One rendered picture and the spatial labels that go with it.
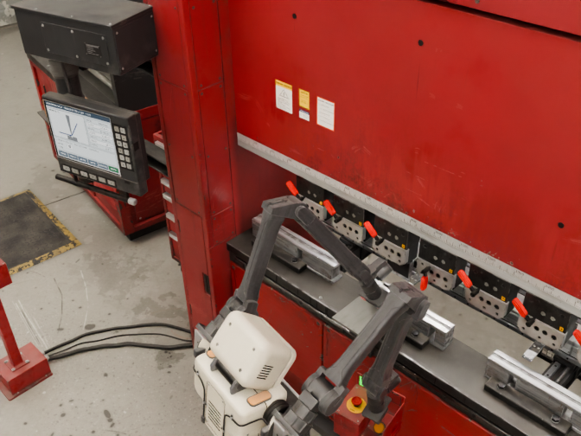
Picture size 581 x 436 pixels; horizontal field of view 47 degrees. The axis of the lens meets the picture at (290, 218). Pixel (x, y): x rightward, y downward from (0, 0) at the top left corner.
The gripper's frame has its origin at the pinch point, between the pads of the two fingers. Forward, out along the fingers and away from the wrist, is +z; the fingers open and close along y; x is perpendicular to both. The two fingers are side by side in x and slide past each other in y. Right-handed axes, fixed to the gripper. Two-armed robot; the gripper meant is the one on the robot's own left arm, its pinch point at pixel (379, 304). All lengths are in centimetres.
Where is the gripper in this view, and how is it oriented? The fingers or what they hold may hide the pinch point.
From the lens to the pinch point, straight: 257.6
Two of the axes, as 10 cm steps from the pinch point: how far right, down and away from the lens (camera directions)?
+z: 3.5, 5.3, 7.7
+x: -6.1, 7.5, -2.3
